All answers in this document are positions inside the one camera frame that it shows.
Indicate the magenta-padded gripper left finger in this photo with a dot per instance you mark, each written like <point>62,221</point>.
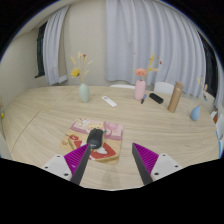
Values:
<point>56,165</point>

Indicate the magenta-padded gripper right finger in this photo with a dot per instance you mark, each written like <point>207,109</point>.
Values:
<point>165,165</point>

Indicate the black computer mouse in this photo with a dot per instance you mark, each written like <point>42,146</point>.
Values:
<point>95,137</point>

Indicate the colourful printed mouse pad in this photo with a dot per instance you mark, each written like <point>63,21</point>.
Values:
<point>112,129</point>

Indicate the blue vase with dried flowers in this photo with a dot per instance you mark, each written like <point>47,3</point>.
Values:
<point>195,113</point>

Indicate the small black case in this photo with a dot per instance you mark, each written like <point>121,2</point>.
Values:
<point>156,98</point>

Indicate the dark marker pen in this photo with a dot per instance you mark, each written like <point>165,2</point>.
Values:
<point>143,99</point>

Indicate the green vase with dried flowers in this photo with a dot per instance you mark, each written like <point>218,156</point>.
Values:
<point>84,93</point>

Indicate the white chair backrest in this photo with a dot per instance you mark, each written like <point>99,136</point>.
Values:
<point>122,86</point>
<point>163,88</point>

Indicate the pink vase with dried flowers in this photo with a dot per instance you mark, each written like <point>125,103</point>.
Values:
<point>140,90</point>

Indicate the small white remote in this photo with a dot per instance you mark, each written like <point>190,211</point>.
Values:
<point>109,101</point>

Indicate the narrow white curtain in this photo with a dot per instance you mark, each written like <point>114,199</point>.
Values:
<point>220,90</point>
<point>55,50</point>

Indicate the wide white curtain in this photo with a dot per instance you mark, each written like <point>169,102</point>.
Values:
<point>153,40</point>

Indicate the dark window with black frame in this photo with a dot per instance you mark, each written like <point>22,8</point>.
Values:
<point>210,63</point>
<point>40,50</point>

